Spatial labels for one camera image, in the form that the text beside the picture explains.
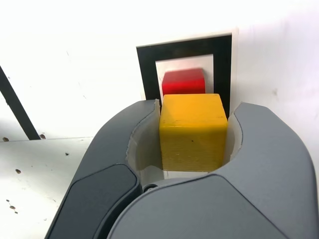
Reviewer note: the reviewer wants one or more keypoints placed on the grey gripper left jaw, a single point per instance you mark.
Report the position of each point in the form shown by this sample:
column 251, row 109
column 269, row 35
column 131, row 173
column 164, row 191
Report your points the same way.
column 99, row 174

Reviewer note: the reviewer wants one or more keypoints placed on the yellow cube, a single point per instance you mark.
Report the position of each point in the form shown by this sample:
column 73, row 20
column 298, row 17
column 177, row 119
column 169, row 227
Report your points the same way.
column 193, row 134

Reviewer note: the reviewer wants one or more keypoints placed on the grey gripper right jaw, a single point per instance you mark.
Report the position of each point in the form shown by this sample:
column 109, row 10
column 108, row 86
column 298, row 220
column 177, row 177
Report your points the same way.
column 249, row 199

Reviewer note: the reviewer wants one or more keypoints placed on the red cube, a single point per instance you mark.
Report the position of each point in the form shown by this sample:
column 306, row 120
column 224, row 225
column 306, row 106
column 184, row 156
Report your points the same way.
column 183, row 83

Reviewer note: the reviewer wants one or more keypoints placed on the black tape strip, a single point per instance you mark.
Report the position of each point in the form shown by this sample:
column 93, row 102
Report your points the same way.
column 17, row 104

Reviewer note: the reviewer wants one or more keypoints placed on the black tape square outline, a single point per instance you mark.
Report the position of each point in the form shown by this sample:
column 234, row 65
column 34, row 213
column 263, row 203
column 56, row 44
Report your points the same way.
column 144, row 74

